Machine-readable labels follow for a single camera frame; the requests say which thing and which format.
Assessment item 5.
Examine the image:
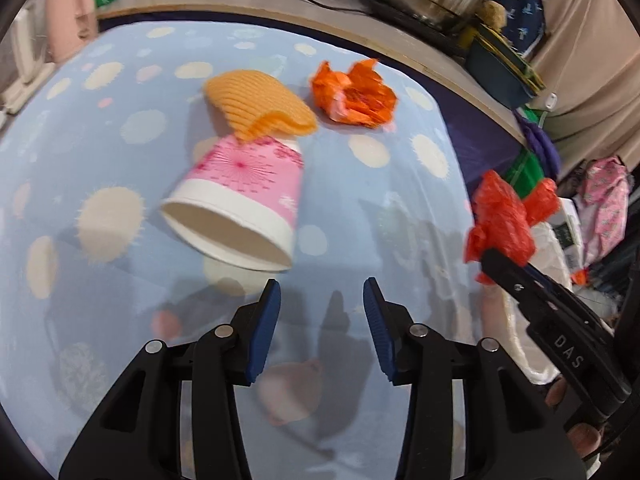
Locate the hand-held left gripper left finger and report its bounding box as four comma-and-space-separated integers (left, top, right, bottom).
59, 279, 282, 480

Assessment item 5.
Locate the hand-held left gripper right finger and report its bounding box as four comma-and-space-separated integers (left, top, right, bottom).
362, 276, 586, 480

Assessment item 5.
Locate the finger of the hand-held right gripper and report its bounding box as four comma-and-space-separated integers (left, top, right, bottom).
525, 262, 616, 337
479, 249, 563, 323

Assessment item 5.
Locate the red plastic bag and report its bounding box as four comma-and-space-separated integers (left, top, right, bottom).
464, 170, 558, 286

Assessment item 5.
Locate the pink paper cup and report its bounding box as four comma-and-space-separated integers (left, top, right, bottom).
160, 135, 305, 272

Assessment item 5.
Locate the person's right hand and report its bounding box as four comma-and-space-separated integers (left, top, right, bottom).
545, 379, 601, 461

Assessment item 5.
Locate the white box with green label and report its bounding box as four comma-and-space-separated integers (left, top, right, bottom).
552, 207, 586, 267

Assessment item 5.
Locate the pink floral bag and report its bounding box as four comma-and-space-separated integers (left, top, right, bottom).
575, 157, 631, 266

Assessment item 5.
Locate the green plastic bag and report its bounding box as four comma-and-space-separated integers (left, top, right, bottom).
502, 150, 548, 198

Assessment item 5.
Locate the purple cloth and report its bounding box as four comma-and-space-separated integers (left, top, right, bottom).
512, 110, 558, 176

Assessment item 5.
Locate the dark blue basin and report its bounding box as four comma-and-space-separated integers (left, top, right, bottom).
465, 25, 546, 108

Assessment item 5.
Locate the beige cloth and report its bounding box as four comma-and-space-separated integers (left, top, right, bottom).
530, 0, 640, 171

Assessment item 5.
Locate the crumpled orange snack wrapper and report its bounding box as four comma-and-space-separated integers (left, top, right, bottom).
310, 58, 398, 128

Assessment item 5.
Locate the small orange foam fruit net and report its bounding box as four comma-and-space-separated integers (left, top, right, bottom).
204, 69, 318, 143

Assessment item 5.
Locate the black induction cooker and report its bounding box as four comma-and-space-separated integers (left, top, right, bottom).
350, 0, 471, 56

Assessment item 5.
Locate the pink electric kettle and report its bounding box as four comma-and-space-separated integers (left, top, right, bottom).
42, 0, 98, 63

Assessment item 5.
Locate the white glass electric kettle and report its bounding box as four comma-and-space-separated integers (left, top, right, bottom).
0, 5, 51, 111

